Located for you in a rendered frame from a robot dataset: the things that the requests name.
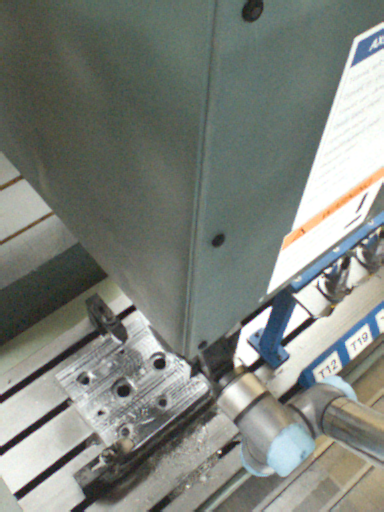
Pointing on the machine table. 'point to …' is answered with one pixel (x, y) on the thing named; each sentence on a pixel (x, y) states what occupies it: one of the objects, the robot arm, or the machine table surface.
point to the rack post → (274, 330)
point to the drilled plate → (145, 344)
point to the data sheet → (350, 128)
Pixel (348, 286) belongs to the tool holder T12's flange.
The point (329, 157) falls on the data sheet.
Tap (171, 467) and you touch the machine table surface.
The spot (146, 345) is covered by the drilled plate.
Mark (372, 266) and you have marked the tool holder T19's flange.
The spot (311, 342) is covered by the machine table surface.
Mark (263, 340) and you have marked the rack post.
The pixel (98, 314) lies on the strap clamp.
